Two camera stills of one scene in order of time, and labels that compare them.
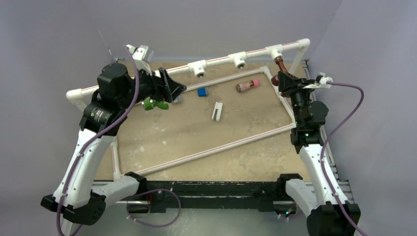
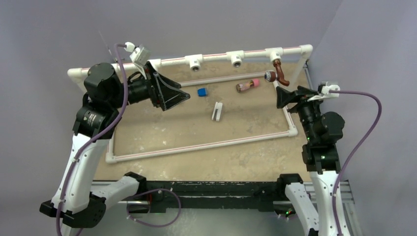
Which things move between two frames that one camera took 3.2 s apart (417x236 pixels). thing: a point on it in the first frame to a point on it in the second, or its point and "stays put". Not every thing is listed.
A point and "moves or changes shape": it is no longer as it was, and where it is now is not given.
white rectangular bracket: (217, 113) stays put
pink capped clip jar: (254, 82) stays put
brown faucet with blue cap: (275, 79) moves or changes shape
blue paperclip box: (202, 92) stays put
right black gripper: (285, 82) to (284, 97)
